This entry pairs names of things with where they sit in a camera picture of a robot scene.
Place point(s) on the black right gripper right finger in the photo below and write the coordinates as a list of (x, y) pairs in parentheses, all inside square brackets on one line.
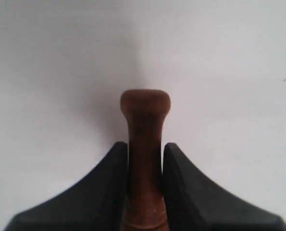
[(195, 203)]

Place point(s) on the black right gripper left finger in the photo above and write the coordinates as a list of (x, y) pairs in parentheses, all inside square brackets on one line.
[(95, 203)]

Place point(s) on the brown wooden pestle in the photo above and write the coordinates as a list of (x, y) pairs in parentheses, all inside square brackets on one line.
[(145, 111)]

